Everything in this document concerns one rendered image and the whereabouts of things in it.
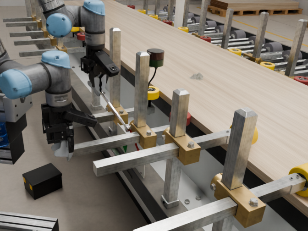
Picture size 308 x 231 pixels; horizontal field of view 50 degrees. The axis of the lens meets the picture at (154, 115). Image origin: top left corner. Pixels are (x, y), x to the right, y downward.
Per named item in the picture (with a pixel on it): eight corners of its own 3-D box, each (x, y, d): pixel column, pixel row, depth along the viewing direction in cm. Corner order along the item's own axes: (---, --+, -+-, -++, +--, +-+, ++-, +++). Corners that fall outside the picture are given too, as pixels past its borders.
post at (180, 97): (166, 222, 110) (179, 92, 88) (161, 216, 113) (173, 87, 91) (175, 219, 112) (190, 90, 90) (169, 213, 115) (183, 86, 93)
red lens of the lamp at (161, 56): (151, 60, 108) (151, 54, 107) (143, 55, 112) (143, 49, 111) (167, 58, 110) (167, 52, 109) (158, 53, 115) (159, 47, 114)
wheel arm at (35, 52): (19, 58, 206) (19, 52, 204) (19, 57, 209) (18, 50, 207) (87, 52, 225) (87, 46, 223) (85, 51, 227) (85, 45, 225)
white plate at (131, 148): (142, 178, 120) (144, 156, 115) (116, 143, 140) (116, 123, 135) (144, 178, 120) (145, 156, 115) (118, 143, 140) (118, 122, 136)
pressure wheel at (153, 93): (155, 117, 143) (156, 92, 137) (137, 114, 144) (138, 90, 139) (159, 109, 150) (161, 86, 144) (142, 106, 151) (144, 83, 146)
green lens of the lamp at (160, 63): (151, 68, 109) (151, 61, 108) (143, 62, 113) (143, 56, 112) (166, 66, 111) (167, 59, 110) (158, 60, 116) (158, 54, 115)
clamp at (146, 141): (143, 150, 115) (144, 137, 113) (128, 131, 126) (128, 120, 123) (157, 146, 118) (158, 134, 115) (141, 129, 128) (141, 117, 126)
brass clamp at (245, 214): (243, 229, 72) (247, 212, 69) (206, 191, 82) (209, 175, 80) (263, 221, 74) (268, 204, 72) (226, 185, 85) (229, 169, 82)
